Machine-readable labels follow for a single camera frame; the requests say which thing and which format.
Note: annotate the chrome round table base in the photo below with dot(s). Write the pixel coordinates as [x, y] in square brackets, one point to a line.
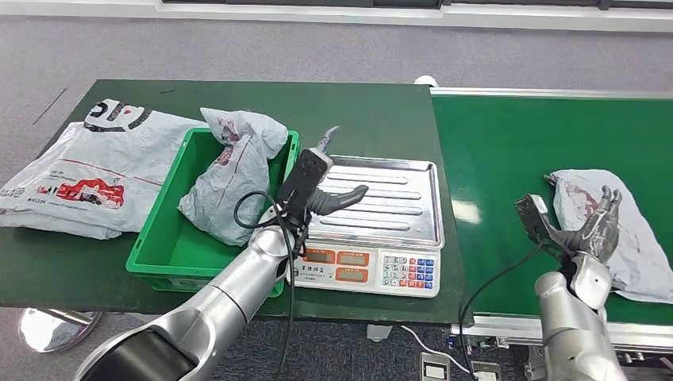
[52, 328]

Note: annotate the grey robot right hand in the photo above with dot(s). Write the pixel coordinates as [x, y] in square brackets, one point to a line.
[599, 231]

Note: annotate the grey floor socket box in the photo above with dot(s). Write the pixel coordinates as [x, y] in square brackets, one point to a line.
[434, 370]
[485, 373]

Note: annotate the white scale with steel tray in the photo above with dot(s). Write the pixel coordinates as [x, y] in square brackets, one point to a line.
[389, 210]

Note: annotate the grey parcel bag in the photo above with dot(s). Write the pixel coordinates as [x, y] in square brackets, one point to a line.
[236, 179]
[641, 252]

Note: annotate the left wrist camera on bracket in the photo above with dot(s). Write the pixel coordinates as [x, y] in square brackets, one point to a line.
[305, 181]

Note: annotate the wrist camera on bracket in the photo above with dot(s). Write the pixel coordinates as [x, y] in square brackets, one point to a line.
[305, 181]
[531, 215]

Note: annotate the large flat printed mailer bag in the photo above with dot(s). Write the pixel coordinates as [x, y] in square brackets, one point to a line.
[100, 168]

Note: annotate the green plastic crate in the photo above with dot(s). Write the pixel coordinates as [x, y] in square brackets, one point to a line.
[168, 247]

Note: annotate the green conveyor belt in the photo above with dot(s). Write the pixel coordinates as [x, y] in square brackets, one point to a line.
[499, 142]

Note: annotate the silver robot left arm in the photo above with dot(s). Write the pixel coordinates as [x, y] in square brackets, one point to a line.
[221, 305]

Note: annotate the grey table leg bracket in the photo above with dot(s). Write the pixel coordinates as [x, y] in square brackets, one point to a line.
[378, 333]

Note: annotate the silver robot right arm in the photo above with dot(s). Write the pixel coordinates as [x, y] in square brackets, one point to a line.
[573, 331]

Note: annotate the white conveyor roller end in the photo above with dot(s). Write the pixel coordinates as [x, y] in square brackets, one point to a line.
[426, 81]

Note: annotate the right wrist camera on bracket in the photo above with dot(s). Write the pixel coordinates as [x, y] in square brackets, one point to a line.
[531, 215]

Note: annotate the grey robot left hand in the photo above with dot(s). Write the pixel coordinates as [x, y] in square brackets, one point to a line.
[336, 202]

